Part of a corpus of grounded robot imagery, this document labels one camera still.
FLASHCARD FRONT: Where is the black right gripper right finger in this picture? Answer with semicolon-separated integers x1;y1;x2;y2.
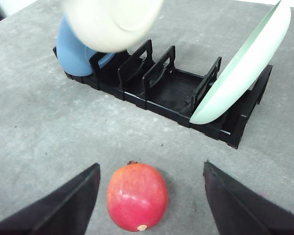
203;161;294;235

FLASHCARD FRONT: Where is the red pomegranate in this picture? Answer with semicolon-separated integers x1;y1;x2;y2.
107;161;168;231

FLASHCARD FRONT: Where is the white plate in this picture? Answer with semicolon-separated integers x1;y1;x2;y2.
63;0;164;52

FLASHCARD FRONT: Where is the blue plate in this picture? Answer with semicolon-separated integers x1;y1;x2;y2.
57;15;116;76

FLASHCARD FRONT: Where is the green plate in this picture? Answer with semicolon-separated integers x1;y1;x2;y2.
190;0;291;125

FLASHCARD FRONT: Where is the black dish rack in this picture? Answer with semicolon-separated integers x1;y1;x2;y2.
53;40;273;148

